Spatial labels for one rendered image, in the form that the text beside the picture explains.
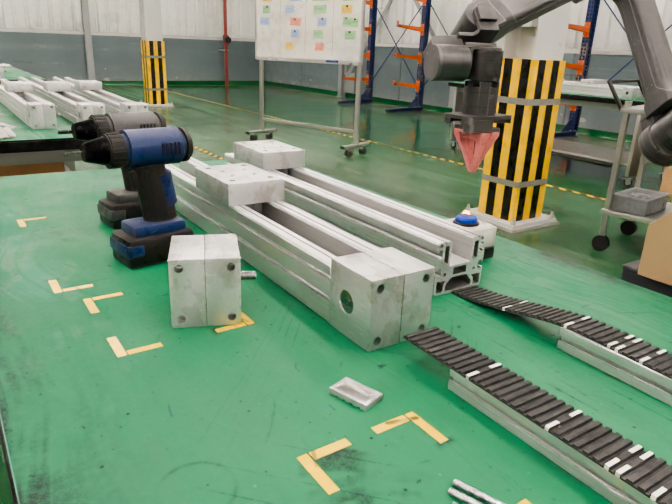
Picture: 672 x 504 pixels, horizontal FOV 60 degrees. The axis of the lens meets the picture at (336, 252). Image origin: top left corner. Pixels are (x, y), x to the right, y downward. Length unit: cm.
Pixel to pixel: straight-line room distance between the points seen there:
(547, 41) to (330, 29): 304
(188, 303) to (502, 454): 42
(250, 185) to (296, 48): 587
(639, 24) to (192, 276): 95
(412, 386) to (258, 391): 17
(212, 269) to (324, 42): 595
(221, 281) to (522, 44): 369
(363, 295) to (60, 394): 35
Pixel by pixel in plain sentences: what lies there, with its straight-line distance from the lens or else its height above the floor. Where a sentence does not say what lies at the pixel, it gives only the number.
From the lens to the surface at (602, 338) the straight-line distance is 78.
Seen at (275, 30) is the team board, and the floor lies 127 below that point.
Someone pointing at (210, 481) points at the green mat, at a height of 78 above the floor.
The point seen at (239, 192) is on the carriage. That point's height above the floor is 89.
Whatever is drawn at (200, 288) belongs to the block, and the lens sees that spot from 77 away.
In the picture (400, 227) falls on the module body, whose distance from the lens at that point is 94.
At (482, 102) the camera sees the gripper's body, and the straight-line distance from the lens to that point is 102.
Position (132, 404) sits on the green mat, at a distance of 65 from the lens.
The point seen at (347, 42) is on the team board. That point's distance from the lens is 645.
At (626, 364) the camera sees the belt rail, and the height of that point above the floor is 80.
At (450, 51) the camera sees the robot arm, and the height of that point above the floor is 113.
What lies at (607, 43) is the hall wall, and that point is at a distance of 964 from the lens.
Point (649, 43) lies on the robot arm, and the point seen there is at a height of 116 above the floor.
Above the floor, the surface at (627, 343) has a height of 81.
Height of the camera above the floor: 113
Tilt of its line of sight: 20 degrees down
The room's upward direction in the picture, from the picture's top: 2 degrees clockwise
